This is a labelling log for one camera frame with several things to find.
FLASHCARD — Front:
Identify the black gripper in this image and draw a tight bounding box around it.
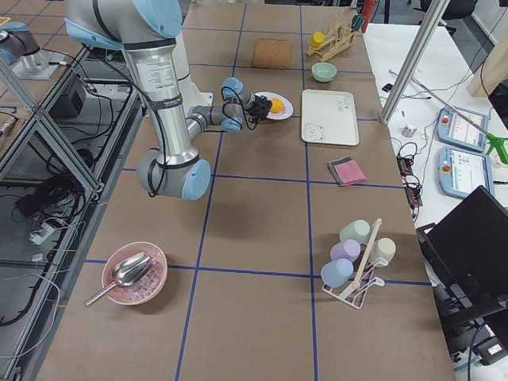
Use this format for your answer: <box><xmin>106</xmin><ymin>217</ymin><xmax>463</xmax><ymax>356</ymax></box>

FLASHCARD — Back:
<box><xmin>250</xmin><ymin>97</ymin><xmax>271</xmax><ymax>120</ymax></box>

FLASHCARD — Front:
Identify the orange fruit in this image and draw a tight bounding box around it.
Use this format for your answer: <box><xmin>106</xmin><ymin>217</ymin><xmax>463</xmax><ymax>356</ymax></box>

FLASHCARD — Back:
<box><xmin>270</xmin><ymin>98</ymin><xmax>285</xmax><ymax>114</ymax></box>

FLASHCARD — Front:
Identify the white round plate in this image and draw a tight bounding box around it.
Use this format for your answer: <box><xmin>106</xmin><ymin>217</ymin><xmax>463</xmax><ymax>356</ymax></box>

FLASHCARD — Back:
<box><xmin>256</xmin><ymin>91</ymin><xmax>294</xmax><ymax>120</ymax></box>

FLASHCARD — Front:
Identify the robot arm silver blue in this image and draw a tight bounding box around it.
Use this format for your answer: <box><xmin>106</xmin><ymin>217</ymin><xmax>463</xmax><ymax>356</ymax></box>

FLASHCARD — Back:
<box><xmin>65</xmin><ymin>1</ymin><xmax>272</xmax><ymax>200</ymax></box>

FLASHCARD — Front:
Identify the brown wooden tray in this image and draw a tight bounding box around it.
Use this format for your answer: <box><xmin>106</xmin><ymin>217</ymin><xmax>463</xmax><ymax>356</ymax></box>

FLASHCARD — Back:
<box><xmin>252</xmin><ymin>38</ymin><xmax>292</xmax><ymax>70</ymax></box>

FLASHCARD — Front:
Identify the cream bear tray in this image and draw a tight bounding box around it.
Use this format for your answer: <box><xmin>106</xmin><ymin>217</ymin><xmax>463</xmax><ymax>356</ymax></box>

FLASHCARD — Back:
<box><xmin>301</xmin><ymin>89</ymin><xmax>360</xmax><ymax>146</ymax></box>

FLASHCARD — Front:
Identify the green ceramic bowl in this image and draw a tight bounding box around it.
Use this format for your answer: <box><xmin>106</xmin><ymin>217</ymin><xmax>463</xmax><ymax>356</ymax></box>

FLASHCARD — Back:
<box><xmin>311</xmin><ymin>62</ymin><xmax>337</xmax><ymax>83</ymax></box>

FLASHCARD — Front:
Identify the grey cloth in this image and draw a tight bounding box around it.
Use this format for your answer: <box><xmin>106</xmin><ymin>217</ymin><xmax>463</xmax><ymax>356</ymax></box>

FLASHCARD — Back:
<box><xmin>328</xmin><ymin>156</ymin><xmax>354</xmax><ymax>185</ymax></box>

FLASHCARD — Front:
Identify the yellow mug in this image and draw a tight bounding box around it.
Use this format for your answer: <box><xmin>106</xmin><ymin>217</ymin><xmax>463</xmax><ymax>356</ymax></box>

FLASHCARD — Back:
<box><xmin>309</xmin><ymin>31</ymin><xmax>325</xmax><ymax>50</ymax></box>

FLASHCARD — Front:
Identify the wooden dish rack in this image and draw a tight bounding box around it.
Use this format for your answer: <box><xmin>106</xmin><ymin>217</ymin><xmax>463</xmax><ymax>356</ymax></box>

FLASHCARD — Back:
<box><xmin>306</xmin><ymin>11</ymin><xmax>357</xmax><ymax>62</ymax></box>

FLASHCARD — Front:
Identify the pink cloth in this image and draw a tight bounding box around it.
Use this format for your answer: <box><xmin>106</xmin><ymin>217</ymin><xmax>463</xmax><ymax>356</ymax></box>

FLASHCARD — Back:
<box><xmin>333</xmin><ymin>160</ymin><xmax>367</xmax><ymax>186</ymax></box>

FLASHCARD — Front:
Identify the dark green mug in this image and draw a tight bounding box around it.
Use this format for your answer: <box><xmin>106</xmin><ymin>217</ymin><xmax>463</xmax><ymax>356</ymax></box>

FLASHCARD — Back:
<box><xmin>350</xmin><ymin>14</ymin><xmax>364</xmax><ymax>31</ymax></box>

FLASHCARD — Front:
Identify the small metal cylinder weight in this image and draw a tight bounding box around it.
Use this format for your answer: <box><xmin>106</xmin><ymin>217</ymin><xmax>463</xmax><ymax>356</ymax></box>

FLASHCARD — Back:
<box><xmin>402</xmin><ymin>124</ymin><xmax>417</xmax><ymax>138</ymax></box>

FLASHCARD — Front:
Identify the red fire extinguisher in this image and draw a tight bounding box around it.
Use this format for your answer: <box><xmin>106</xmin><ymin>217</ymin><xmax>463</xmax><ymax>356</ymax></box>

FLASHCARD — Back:
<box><xmin>361</xmin><ymin>0</ymin><xmax>376</xmax><ymax>25</ymax></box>

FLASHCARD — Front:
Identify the light green cup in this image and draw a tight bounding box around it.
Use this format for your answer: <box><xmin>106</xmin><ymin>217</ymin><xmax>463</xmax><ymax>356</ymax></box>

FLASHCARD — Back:
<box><xmin>339</xmin><ymin>220</ymin><xmax>371</xmax><ymax>244</ymax></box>

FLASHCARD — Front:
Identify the purple cup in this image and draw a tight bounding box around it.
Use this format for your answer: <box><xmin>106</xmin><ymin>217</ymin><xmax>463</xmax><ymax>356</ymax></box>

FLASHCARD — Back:
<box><xmin>330</xmin><ymin>239</ymin><xmax>361</xmax><ymax>262</ymax></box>

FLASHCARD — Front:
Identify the blue cup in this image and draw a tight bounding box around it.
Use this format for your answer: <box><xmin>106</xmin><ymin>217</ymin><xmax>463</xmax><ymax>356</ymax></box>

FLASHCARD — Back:
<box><xmin>321</xmin><ymin>258</ymin><xmax>353</xmax><ymax>288</ymax></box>

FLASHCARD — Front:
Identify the beige cup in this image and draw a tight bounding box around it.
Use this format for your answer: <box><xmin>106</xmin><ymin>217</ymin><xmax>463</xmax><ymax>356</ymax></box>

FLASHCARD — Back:
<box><xmin>369</xmin><ymin>237</ymin><xmax>396</xmax><ymax>263</ymax></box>

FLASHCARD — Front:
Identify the metal scoop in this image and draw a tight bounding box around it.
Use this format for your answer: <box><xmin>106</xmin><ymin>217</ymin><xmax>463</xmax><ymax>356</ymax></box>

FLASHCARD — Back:
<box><xmin>83</xmin><ymin>252</ymin><xmax>152</xmax><ymax>308</ymax></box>

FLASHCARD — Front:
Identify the upper teach pendant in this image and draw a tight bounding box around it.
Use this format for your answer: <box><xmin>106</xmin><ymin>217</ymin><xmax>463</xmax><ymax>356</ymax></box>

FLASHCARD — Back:
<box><xmin>437</xmin><ymin>106</ymin><xmax>487</xmax><ymax>152</ymax></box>

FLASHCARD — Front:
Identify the teach pendant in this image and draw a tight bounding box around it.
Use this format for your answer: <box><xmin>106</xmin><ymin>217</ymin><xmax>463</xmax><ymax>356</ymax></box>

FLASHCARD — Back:
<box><xmin>437</xmin><ymin>146</ymin><xmax>495</xmax><ymax>198</ymax></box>
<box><xmin>437</xmin><ymin>106</ymin><xmax>487</xmax><ymax>152</ymax></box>

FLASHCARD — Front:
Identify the lower teach pendant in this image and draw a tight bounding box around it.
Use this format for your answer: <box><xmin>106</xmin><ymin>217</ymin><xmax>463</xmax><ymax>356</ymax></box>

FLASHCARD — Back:
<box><xmin>437</xmin><ymin>146</ymin><xmax>495</xmax><ymax>198</ymax></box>

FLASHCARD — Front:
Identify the pink bowl with ice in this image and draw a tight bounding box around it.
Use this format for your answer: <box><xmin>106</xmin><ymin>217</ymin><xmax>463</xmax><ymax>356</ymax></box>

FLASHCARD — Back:
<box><xmin>102</xmin><ymin>241</ymin><xmax>168</xmax><ymax>306</ymax></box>

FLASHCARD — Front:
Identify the metal reacher grabber tool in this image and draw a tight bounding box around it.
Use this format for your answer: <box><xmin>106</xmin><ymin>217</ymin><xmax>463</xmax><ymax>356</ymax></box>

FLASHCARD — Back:
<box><xmin>410</xmin><ymin>77</ymin><xmax>507</xmax><ymax>164</ymax></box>

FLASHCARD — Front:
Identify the black laptop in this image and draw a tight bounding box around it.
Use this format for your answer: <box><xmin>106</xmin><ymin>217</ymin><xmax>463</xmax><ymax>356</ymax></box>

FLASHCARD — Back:
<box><xmin>417</xmin><ymin>186</ymin><xmax>507</xmax><ymax>311</ymax></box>

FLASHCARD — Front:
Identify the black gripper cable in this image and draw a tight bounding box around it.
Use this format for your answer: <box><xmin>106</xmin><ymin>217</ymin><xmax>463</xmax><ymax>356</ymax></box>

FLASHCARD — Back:
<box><xmin>220</xmin><ymin>86</ymin><xmax>263</xmax><ymax>132</ymax></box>

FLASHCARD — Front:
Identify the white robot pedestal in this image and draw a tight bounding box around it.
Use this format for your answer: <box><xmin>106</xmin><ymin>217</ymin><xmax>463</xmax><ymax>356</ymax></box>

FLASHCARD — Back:
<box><xmin>172</xmin><ymin>32</ymin><xmax>213</xmax><ymax>115</ymax></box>

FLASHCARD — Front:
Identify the aluminium frame post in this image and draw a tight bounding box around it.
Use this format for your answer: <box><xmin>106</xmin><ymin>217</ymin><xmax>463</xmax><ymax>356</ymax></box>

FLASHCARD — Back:
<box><xmin>379</xmin><ymin>0</ymin><xmax>450</xmax><ymax>125</ymax></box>

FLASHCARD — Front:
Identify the white wire cup rack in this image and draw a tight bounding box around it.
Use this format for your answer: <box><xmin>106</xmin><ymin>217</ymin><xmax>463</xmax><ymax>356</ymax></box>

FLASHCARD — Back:
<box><xmin>321</xmin><ymin>218</ymin><xmax>388</xmax><ymax>310</ymax></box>

